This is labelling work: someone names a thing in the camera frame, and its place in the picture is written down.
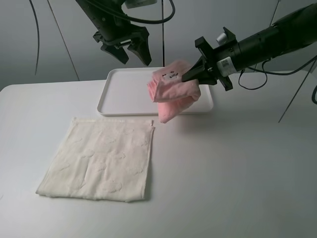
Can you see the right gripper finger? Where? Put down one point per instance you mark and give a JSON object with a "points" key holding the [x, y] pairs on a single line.
{"points": [[206, 79], [197, 71]]}

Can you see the white rectangular plastic tray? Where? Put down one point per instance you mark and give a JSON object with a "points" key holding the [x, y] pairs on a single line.
{"points": [[125, 93]]}

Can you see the pink towel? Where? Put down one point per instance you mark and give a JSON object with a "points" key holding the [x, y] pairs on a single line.
{"points": [[169, 92]]}

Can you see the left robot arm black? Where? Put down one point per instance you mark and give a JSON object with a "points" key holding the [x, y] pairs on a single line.
{"points": [[95, 8]]}

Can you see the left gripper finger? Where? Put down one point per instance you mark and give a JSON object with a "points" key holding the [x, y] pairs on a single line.
{"points": [[141, 50], [120, 54]]}

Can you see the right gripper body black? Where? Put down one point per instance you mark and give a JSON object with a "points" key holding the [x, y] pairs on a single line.
{"points": [[219, 61]]}

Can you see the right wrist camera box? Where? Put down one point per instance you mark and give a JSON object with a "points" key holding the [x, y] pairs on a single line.
{"points": [[225, 37]]}

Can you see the cream white towel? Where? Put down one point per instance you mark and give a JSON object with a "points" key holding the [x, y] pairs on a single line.
{"points": [[101, 159]]}

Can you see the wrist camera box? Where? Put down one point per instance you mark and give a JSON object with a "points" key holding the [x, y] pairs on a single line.
{"points": [[225, 37], [139, 3]]}

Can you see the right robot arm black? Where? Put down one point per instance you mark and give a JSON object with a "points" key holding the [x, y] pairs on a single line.
{"points": [[292, 32]]}

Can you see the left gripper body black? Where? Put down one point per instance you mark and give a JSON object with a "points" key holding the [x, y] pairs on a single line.
{"points": [[116, 32]]}

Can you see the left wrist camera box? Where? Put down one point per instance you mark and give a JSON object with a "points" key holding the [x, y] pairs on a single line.
{"points": [[139, 3]]}

